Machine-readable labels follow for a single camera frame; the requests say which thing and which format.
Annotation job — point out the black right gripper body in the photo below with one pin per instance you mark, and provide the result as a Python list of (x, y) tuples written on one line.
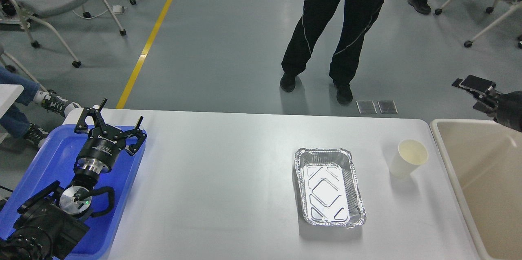
[(508, 111)]

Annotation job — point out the left floor socket plate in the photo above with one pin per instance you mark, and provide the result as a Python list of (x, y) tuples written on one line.
[(366, 107)]

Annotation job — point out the seated person in jeans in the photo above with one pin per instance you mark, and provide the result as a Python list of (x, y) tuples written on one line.
[(15, 121)]

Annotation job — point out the white side table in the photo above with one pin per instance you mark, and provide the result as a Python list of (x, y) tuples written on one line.
[(8, 95)]

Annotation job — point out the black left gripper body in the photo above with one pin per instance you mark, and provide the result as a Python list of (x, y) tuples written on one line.
[(104, 148)]

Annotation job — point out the right floor socket plate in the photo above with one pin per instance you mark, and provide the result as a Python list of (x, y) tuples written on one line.
[(387, 107)]

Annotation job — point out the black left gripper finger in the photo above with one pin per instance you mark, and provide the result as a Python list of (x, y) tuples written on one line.
[(95, 114), (137, 132)]

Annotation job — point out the person in black trousers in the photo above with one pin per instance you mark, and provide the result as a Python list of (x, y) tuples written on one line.
[(358, 17)]

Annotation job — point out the floor socket plate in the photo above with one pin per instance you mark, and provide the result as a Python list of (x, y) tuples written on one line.
[(387, 107), (366, 107)]

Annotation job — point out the white paper cup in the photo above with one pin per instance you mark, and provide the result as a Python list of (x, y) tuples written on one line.
[(409, 155)]

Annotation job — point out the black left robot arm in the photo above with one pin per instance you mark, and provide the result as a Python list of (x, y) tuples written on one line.
[(70, 201)]

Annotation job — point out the aluminium foil tray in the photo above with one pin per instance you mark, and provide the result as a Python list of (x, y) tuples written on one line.
[(328, 187)]

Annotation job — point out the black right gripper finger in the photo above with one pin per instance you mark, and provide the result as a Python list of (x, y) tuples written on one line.
[(475, 85), (487, 105)]

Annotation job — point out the beige plastic bin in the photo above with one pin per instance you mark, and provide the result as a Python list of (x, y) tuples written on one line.
[(484, 162)]

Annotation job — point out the blue plastic tray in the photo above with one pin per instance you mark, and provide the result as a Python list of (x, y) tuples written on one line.
[(54, 162)]

